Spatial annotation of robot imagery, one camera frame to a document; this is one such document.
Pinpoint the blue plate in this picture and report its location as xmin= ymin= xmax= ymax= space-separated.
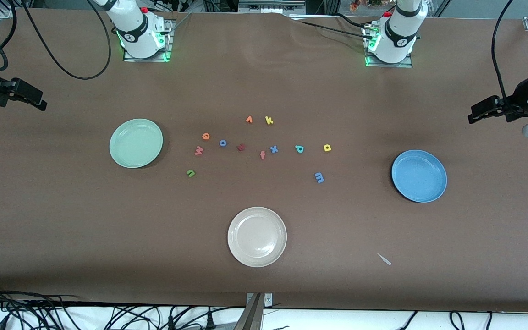
xmin=391 ymin=150 xmax=448 ymax=204

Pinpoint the green plate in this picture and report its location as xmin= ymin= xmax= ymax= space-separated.
xmin=110 ymin=119 xmax=164 ymax=169

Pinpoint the orange brown background object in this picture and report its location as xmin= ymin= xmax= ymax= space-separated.
xmin=349 ymin=0 xmax=384 ymax=12

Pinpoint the brown table cover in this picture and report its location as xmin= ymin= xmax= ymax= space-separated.
xmin=0 ymin=8 xmax=528 ymax=313

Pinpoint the silver metal profile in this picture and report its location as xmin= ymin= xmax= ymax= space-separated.
xmin=239 ymin=0 xmax=306 ymax=14

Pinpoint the beige plate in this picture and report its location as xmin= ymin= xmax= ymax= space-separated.
xmin=227 ymin=207 xmax=287 ymax=268

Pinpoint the grey metal beam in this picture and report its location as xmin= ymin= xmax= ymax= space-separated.
xmin=234 ymin=293 xmax=264 ymax=330

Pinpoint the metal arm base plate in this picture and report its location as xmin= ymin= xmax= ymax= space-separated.
xmin=364 ymin=25 xmax=413 ymax=68
xmin=123 ymin=18 xmax=174 ymax=63

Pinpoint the black cable tangle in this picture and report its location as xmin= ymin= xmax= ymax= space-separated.
xmin=0 ymin=282 xmax=83 ymax=330

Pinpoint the black looped cable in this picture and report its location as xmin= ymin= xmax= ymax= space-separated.
xmin=104 ymin=305 xmax=166 ymax=330

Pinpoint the small metal bracket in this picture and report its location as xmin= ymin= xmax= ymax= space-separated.
xmin=246 ymin=292 xmax=273 ymax=307

